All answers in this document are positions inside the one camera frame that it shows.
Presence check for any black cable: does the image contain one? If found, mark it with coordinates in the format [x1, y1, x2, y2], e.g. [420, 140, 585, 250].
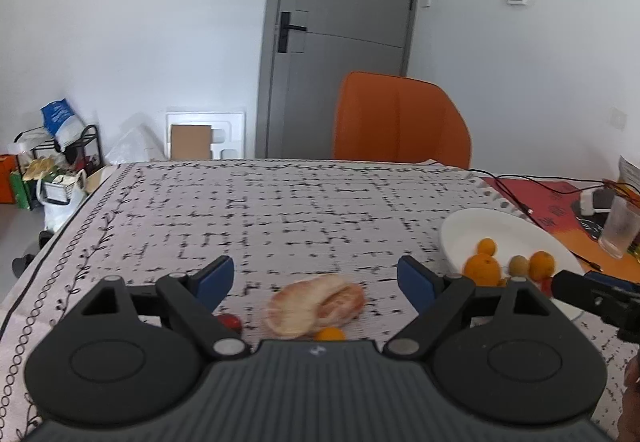
[492, 172, 623, 273]

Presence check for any black door handle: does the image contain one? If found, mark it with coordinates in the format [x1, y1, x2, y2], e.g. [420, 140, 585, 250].
[276, 12, 308, 54]

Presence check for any medium orange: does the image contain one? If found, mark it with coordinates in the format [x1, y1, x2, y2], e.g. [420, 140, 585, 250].
[529, 250, 555, 282]

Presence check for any blue and white bag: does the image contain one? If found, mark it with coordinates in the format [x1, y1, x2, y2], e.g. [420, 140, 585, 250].
[41, 98, 86, 149]

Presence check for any clear plastic bag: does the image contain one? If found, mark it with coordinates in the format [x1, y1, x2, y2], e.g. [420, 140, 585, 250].
[102, 122, 169, 168]

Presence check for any peeled pink pomelo piece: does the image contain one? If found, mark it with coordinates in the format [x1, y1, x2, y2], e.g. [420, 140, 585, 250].
[315, 283, 366, 329]

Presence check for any clear drinking glass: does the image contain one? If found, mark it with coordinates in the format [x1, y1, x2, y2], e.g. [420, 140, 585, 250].
[599, 196, 640, 259]

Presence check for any white foam packaging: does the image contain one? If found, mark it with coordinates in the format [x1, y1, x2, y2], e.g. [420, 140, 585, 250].
[166, 110, 247, 161]

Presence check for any person's right hand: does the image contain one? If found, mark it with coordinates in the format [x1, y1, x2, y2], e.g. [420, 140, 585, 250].
[619, 354, 640, 442]

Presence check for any pale yellow bundle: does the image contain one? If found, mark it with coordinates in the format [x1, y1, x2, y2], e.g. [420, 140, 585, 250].
[22, 158, 54, 181]

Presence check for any open cardboard box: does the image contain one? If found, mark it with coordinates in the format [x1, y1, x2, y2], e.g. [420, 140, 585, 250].
[82, 165, 117, 194]

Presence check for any orange box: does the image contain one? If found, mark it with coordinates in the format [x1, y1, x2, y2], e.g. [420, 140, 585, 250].
[0, 154, 21, 205]

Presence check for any green box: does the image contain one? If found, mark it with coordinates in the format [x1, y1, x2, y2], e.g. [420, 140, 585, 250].
[10, 170, 32, 211]

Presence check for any orange chair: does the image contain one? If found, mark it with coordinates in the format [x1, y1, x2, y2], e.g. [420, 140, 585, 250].
[332, 71, 472, 170]

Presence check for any brown cardboard sheet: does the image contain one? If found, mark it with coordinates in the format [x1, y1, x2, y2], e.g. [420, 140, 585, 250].
[170, 124, 213, 161]

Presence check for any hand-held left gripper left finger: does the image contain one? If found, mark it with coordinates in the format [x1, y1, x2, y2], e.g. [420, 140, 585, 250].
[75, 256, 252, 363]

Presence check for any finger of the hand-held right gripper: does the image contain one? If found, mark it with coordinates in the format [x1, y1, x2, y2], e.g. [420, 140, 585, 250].
[551, 270, 603, 312]
[584, 271, 640, 295]

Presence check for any large orange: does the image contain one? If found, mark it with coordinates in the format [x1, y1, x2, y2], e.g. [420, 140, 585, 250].
[463, 254, 502, 287]

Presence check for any orange printed mat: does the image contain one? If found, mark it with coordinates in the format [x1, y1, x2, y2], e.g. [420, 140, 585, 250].
[481, 176, 640, 284]

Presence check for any printed paper packet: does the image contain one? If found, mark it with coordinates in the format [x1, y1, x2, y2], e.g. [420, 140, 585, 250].
[617, 154, 640, 204]

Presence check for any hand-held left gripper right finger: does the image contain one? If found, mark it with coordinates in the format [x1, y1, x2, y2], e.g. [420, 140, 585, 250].
[382, 256, 556, 361]

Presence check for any white bag with boxes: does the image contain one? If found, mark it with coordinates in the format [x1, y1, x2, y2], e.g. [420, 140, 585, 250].
[36, 169, 89, 234]

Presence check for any black and white patterned tablecloth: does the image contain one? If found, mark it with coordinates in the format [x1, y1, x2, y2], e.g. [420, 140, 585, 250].
[0, 158, 632, 442]

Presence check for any black wire rack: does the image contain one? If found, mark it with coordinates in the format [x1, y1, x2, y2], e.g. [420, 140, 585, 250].
[12, 124, 103, 184]

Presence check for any white plate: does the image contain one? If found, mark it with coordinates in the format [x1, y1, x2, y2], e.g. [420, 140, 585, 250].
[440, 208, 586, 323]

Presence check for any white charger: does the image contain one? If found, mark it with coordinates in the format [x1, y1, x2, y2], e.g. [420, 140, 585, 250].
[579, 188, 614, 219]

